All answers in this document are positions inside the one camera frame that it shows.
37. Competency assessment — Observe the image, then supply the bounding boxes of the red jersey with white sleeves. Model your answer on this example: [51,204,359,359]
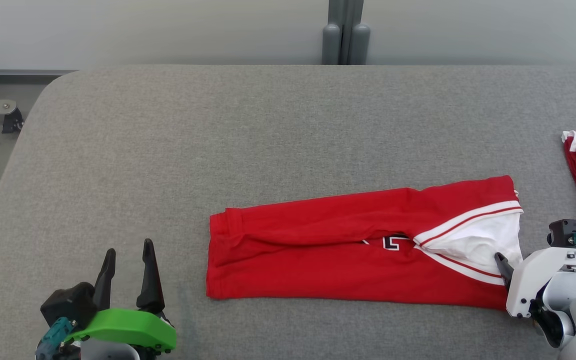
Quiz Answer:
[205,175,525,311]

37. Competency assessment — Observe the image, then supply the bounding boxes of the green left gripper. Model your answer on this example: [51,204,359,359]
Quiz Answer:
[62,238,178,357]

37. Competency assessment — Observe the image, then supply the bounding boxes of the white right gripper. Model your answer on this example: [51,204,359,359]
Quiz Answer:
[494,246,576,319]

